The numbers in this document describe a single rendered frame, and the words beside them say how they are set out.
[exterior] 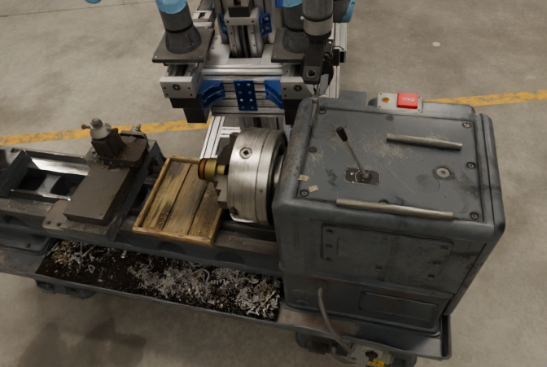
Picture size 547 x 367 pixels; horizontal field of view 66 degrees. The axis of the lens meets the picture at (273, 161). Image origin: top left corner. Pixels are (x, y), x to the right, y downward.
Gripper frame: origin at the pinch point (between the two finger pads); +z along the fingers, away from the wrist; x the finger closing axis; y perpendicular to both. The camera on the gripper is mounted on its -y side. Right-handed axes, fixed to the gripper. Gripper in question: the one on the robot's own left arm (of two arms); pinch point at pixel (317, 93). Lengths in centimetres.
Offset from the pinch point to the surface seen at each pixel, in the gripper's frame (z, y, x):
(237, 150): 11.8, -15.2, 21.9
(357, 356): 107, -39, -22
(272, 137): 11.8, -8.4, 12.6
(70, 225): 43, -33, 85
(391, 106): 9.6, 8.0, -22.0
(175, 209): 47, -18, 51
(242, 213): 26.4, -27.6, 18.8
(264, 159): 12.3, -17.0, 13.1
